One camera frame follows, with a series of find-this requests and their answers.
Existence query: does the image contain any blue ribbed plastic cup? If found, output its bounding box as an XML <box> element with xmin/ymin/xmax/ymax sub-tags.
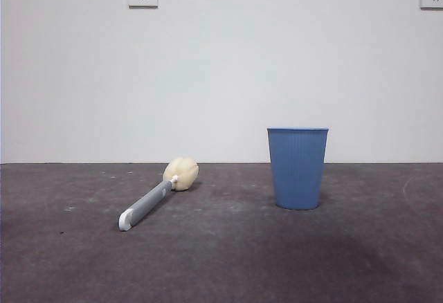
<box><xmin>266</xmin><ymin>127</ymin><xmax>329</xmax><ymax>210</ymax></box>

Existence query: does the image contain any cup brush with sponge head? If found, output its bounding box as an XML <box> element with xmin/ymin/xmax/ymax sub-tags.
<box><xmin>117</xmin><ymin>156</ymin><xmax>200</xmax><ymax>232</ymax></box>

